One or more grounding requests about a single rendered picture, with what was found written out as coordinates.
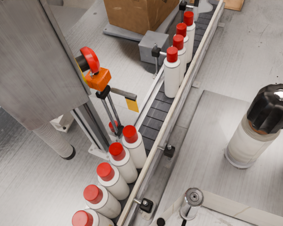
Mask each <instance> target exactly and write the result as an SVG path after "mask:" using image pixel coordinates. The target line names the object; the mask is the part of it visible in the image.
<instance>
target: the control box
mask: <svg viewBox="0 0 283 226"><path fill-rule="evenodd" d="M91 94H92V93H91V91H90V87H89V86H88V83H87V81H86V79H85V77H84V75H83V73H82V71H81V69H80V67H79V65H78V63H77V62H76V60H75V58H74V56H73V54H72V52H71V50H70V48H69V46H68V44H67V42H66V40H65V38H64V36H63V34H62V32H61V30H60V28H59V26H58V24H57V22H56V20H55V17H54V15H53V13H52V11H51V9H50V7H49V5H48V3H47V1H46V0H0V107H2V108H3V109H4V110H5V111H6V112H8V113H9V114H10V115H11V116H12V117H13V118H15V119H16V120H17V121H18V122H19V123H20V124H22V125H23V126H24V127H25V128H26V129H27V130H29V131H31V130H34V129H36V128H38V127H40V126H42V125H44V124H46V123H48V122H50V121H52V120H53V119H55V118H57V117H59V116H61V115H63V114H66V113H67V112H69V111H71V110H73V109H75V108H77V107H79V106H81V105H83V104H85V103H87V102H88V101H89V96H88V95H91Z"/></svg>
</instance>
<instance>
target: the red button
mask: <svg viewBox="0 0 283 226"><path fill-rule="evenodd" d="M80 52H81V54H82V55H80V56H78V57H76V58H75V60H76V62H77V63H78V65H79V67H80V69H81V71H82V73H83V72H85V71H87V70H90V71H91V73H92V74H94V73H96V72H98V71H99V68H100V63H99V60H98V57H97V55H96V54H95V52H94V51H93V50H92V49H91V48H89V47H86V46H85V47H83V48H81V49H80Z"/></svg>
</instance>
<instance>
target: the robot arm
mask: <svg viewBox="0 0 283 226"><path fill-rule="evenodd" d="M212 9H213V5H211V4H210V3H209V1H208V0H195V1H194V11H193V13H194V20H195V21H197V19H198V16H199V13H207V12H210V11H212Z"/></svg>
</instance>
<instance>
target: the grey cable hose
mask: <svg viewBox="0 0 283 226"><path fill-rule="evenodd" d="M33 132H34V133H36V134H37V135H38V136H39V137H40V138H41V139H42V140H43V141H44V142H45V143H47V144H48V145H49V146H50V147H51V148H52V149H53V150H54V151H56V152H57V153H58V154H59V155H60V157H61V158H62V159H64V160H71V159H72V158H73V157H74V156H75V153H76V151H75V148H74V147H73V146H72V145H71V144H69V143H68V142H67V141H66V139H65V138H64V137H63V136H62V135H61V134H60V133H59V132H58V131H57V130H56V129H55V127H54V126H53V125H52V124H51V123H50V122H48V123H46V124H44V125H42V126H40V127H38V128H36V129H34V130H33Z"/></svg>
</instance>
